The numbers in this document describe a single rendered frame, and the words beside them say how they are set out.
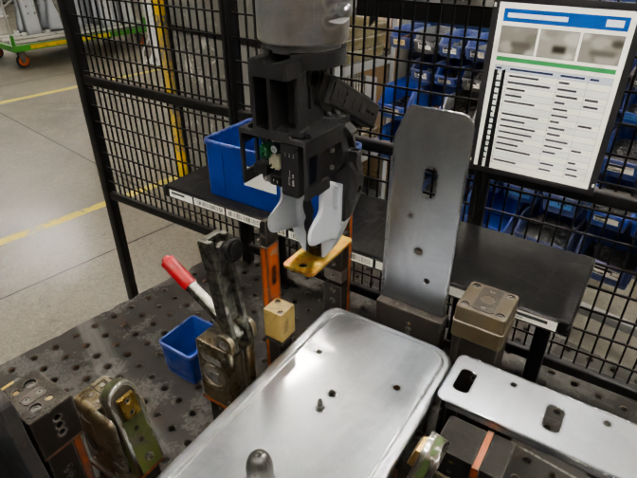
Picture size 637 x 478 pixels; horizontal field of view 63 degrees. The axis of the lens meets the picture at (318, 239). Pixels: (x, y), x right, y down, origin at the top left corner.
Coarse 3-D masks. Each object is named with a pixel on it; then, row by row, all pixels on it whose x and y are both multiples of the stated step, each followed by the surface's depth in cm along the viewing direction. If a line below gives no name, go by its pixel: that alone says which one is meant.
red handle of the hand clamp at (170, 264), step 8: (168, 256) 74; (168, 264) 73; (176, 264) 74; (168, 272) 74; (176, 272) 73; (184, 272) 73; (176, 280) 73; (184, 280) 73; (192, 280) 73; (184, 288) 73; (192, 288) 73; (200, 288) 74; (192, 296) 73; (200, 296) 73; (208, 296) 73; (200, 304) 73; (208, 304) 73; (208, 312) 73; (216, 320) 73; (240, 328) 73; (240, 336) 72
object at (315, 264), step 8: (344, 240) 58; (312, 248) 55; (336, 248) 56; (344, 248) 57; (296, 256) 55; (304, 256) 55; (312, 256) 55; (320, 256) 55; (328, 256) 55; (336, 256) 55; (288, 264) 54; (296, 264) 54; (312, 264) 54; (320, 264) 54; (304, 272) 52; (312, 272) 52
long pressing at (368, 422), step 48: (336, 336) 82; (384, 336) 82; (288, 384) 73; (336, 384) 73; (384, 384) 73; (432, 384) 74; (240, 432) 66; (288, 432) 66; (336, 432) 66; (384, 432) 66
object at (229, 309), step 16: (208, 240) 65; (224, 240) 67; (208, 256) 65; (224, 256) 68; (240, 256) 65; (208, 272) 67; (224, 272) 69; (224, 288) 68; (240, 288) 70; (224, 304) 68; (240, 304) 71; (224, 320) 70; (240, 320) 73
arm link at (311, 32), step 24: (264, 0) 39; (288, 0) 38; (312, 0) 38; (336, 0) 39; (264, 24) 40; (288, 24) 39; (312, 24) 39; (336, 24) 40; (288, 48) 40; (312, 48) 40; (336, 48) 41
